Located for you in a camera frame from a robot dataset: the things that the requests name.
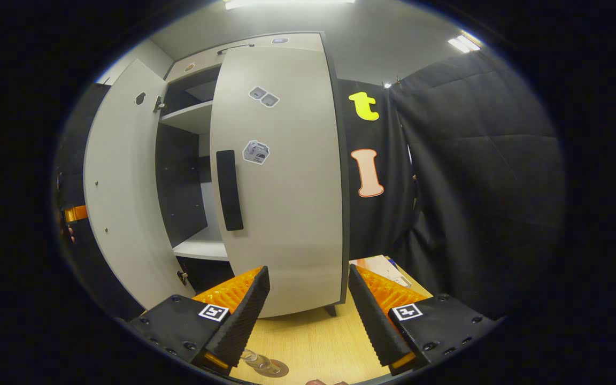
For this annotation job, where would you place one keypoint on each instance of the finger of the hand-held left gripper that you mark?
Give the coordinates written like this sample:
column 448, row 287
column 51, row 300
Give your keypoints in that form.
column 75, row 213

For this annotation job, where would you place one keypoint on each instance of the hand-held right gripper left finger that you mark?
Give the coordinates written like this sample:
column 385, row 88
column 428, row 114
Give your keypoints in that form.
column 238, row 321

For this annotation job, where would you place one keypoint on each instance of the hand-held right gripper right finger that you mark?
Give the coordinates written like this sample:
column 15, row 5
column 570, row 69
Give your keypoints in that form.
column 375, row 321

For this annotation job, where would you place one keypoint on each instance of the clear glass bottle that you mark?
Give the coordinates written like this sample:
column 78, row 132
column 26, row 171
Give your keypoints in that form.
column 260, row 361

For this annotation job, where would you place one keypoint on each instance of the white cabinet door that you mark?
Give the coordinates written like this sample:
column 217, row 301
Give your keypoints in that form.
column 126, row 203
column 286, row 214

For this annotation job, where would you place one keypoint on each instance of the round brown coaster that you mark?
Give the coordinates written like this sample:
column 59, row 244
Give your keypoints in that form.
column 282, row 369

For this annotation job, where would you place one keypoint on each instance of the metal door hinge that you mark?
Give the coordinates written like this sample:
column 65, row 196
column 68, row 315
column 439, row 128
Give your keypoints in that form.
column 158, row 104
column 182, row 277

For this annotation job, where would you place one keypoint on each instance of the white cabinet shelf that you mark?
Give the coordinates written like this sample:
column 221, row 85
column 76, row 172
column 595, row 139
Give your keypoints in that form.
column 201, row 248
column 190, row 118

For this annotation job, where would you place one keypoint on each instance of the white and grey cabinet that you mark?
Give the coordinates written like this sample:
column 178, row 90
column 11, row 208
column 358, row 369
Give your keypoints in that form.
column 179, row 182

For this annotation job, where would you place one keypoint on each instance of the white cabinet drawer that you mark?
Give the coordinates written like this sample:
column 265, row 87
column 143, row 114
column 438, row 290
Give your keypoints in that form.
column 292, row 41

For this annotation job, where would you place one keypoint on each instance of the beige cover book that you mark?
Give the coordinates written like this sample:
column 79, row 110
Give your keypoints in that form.
column 380, row 270

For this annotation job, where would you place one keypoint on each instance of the black backdrop cloth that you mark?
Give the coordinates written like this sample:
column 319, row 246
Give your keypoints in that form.
column 479, row 176

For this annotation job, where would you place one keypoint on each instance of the long ceiling light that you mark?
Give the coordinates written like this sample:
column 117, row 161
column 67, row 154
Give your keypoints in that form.
column 464, row 44

